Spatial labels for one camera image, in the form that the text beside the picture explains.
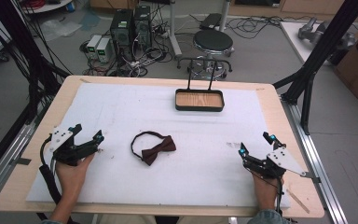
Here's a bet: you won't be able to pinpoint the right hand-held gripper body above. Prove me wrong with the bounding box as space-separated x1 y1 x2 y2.
242 146 308 180

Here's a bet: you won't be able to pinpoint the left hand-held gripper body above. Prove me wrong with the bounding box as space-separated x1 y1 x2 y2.
48 125 98 167

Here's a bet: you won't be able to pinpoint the dark red bow tie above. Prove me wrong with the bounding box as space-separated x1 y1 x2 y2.
130 131 177 167

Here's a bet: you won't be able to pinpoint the black stand with wooden tray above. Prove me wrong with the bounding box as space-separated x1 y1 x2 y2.
174 57 226 113

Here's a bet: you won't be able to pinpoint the person's left hand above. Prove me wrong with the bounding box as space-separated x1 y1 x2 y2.
55 153 96 202

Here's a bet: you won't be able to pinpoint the person's right hand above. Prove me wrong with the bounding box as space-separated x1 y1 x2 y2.
252 173 284 211

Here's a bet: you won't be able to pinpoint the wooden stick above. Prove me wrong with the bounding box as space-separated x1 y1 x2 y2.
286 189 311 215

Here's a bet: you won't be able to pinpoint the white foam mat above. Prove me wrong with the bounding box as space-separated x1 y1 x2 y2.
25 82 292 209

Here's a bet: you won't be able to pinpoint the white power supply unit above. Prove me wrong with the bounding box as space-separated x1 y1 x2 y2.
95 37 112 63
86 34 103 61

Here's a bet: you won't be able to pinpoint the clear plastic sheet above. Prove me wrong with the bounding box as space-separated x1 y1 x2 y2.
39 18 84 42

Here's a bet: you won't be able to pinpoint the white platform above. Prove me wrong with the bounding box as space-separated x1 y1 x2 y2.
279 21 335 67

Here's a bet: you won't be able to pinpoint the black computer tower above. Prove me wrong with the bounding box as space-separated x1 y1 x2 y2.
109 8 135 61
132 5 154 49

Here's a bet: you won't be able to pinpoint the black round stool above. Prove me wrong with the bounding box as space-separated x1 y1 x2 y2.
176 29 235 80

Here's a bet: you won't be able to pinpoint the grey machine part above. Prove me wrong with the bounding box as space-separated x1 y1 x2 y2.
296 16 357 50

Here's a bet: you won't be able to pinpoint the round white table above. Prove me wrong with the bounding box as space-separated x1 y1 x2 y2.
21 0 75 15

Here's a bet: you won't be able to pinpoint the black flat box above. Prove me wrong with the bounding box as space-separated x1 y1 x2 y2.
199 12 224 31

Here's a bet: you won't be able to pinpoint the white desk leg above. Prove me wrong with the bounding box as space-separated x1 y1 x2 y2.
218 0 232 32
167 0 184 59

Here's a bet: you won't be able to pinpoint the black sleeved gripper cable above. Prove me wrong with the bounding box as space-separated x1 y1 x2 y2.
38 133 76 224

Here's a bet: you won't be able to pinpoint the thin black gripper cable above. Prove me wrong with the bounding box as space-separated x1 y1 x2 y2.
274 177 286 217

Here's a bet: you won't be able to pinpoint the aluminium rail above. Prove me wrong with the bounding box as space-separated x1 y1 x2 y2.
280 94 350 224
0 104 50 208

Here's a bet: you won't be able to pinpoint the black frame with cables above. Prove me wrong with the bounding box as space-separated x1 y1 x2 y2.
0 0 73 126

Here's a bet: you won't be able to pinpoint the tangle of floor cables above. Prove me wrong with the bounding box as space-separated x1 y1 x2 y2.
79 18 173 77

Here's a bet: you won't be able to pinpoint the black frame strut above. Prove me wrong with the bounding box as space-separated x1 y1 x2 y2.
272 0 358 135

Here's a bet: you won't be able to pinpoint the black floor cables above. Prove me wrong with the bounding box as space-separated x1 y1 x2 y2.
225 14 313 40

